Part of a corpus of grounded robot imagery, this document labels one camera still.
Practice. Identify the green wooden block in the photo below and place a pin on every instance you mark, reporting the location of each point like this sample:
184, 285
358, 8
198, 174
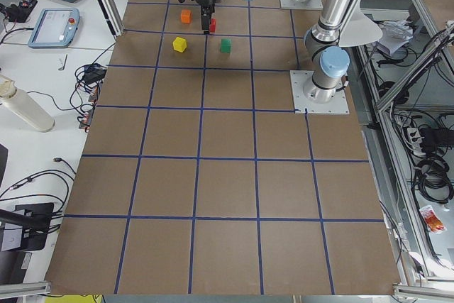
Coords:
225, 46

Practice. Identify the white cylinder bottle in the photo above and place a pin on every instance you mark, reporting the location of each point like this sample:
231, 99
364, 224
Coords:
25, 107

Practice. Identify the orange wooden block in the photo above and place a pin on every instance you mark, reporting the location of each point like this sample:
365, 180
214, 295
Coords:
186, 16

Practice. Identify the red wooden block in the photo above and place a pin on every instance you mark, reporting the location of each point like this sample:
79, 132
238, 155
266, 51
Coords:
212, 26

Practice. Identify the allen key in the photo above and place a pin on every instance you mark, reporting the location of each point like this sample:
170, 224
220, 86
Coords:
63, 62

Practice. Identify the yellow wooden block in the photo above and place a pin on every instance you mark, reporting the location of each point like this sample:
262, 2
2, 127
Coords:
179, 44

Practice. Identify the blue teach pendant near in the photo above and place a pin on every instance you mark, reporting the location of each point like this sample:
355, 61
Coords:
55, 28

